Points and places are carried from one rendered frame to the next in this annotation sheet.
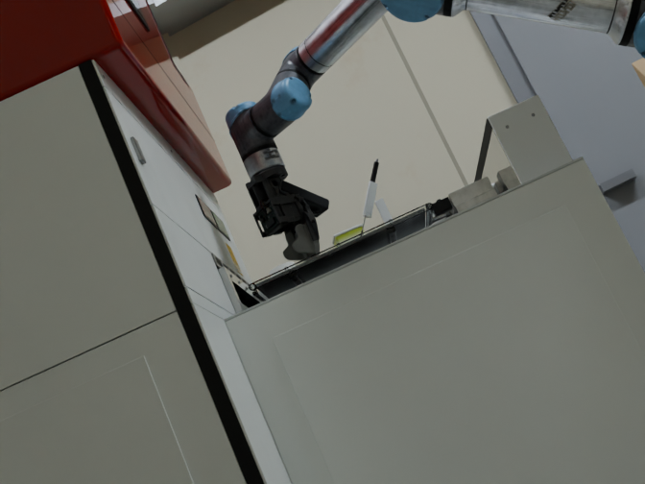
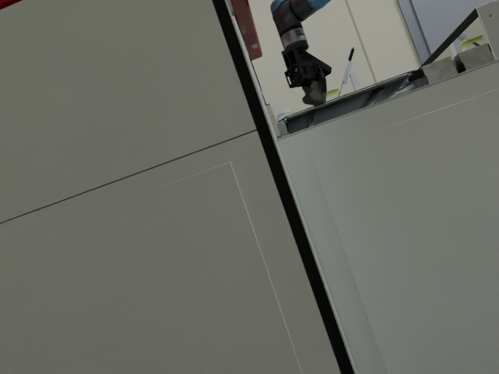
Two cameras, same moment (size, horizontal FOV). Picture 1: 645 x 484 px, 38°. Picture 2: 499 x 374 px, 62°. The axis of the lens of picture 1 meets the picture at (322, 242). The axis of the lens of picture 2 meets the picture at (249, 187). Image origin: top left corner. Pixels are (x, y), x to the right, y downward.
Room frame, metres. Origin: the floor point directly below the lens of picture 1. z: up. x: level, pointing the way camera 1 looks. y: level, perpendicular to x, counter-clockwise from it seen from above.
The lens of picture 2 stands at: (0.51, 0.20, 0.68)
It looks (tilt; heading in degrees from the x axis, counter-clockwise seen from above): 3 degrees up; 5
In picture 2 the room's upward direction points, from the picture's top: 19 degrees counter-clockwise
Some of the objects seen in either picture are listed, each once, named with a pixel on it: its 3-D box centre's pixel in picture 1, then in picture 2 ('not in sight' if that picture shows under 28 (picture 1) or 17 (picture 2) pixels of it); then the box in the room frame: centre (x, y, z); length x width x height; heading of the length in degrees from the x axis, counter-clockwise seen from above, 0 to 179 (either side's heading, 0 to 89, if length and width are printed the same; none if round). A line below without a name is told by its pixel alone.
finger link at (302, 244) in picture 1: (304, 246); (316, 96); (1.77, 0.04, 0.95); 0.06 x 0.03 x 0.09; 130
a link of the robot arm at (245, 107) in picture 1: (250, 132); (286, 16); (1.78, 0.04, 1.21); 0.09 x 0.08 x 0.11; 51
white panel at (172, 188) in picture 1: (202, 236); (254, 83); (1.66, 0.20, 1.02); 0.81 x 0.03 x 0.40; 179
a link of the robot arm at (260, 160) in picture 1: (266, 165); (295, 40); (1.78, 0.04, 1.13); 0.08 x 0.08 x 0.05
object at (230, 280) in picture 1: (251, 306); (277, 132); (1.84, 0.18, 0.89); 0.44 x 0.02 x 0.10; 179
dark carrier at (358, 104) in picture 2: (346, 263); (339, 110); (1.85, -0.03, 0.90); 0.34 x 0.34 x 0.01; 89
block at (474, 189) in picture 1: (470, 193); (435, 67); (1.71, -0.29, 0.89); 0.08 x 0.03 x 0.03; 89
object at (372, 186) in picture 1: (375, 210); (349, 79); (2.10, -0.14, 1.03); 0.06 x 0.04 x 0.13; 89
